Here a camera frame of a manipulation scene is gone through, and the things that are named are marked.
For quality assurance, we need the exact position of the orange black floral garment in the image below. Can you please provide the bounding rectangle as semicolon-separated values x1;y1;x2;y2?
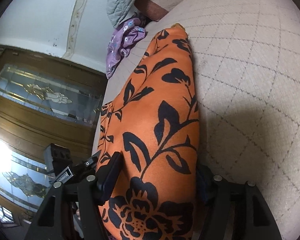
97;24;199;239

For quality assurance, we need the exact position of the wooden glass panel door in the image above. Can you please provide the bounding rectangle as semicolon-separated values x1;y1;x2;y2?
0;43;108;240

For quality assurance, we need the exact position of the purple floral garment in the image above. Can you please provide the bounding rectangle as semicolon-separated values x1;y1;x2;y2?
106;13;147;79

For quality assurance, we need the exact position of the pink quilted mattress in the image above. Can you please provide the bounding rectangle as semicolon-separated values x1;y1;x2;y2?
91;0;300;240

